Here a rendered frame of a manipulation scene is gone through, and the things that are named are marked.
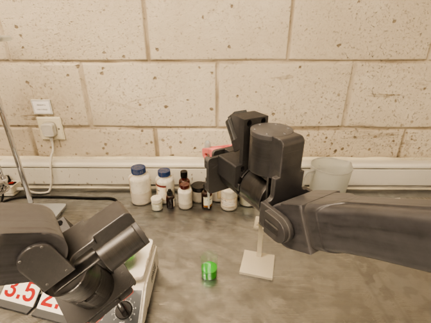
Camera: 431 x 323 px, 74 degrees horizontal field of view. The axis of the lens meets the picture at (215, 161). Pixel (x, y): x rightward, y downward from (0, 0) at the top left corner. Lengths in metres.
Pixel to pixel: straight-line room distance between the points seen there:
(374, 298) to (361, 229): 0.49
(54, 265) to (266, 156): 0.27
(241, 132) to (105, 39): 0.71
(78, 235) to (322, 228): 0.28
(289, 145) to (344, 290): 0.49
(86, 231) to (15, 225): 0.08
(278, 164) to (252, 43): 0.66
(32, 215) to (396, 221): 0.35
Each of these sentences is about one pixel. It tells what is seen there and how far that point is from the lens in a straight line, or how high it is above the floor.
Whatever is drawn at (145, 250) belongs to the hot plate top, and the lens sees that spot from 0.70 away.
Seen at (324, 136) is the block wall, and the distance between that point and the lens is 1.10.
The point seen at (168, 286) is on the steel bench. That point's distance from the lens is 0.73.
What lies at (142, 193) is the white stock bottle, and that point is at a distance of 0.99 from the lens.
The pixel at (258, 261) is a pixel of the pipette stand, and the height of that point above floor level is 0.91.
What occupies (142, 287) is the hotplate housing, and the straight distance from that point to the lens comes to 0.65.
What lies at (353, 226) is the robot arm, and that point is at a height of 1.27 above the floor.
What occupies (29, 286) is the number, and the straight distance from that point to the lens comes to 0.80.
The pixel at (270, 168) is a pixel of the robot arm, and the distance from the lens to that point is 0.38.
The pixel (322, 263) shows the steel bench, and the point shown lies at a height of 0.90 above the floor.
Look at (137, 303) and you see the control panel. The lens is 0.65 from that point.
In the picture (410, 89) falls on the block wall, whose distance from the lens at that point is 1.18.
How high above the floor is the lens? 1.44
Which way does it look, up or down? 25 degrees down
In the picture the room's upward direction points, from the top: straight up
